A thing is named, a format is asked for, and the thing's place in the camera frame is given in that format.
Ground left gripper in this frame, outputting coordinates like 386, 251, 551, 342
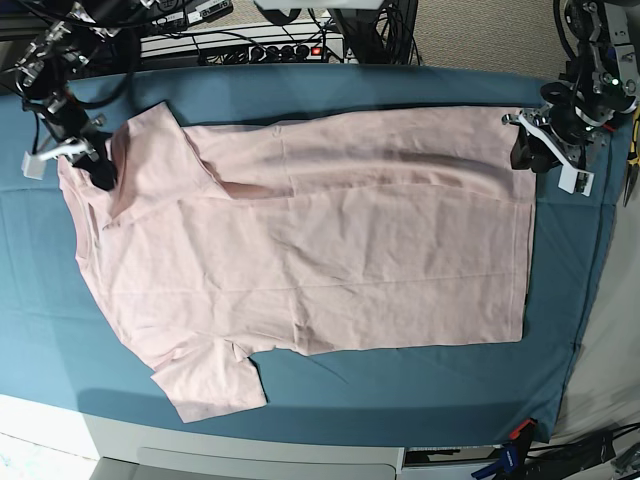
510, 102, 617, 174

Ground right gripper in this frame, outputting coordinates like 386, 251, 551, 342
40, 97, 118, 191

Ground pink T-shirt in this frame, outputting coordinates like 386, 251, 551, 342
57, 104, 536, 422

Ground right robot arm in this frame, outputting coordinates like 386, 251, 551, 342
11, 1, 153, 191

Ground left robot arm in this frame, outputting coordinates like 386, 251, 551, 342
519, 1, 639, 169

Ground white power strip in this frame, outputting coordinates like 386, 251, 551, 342
141, 29, 346, 65

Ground orange blue clamp bottom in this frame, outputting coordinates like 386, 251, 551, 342
471, 418, 538, 480

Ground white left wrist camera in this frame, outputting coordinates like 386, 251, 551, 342
510, 109, 595, 197

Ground yellow handled pliers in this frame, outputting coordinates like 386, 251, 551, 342
623, 109, 639, 207

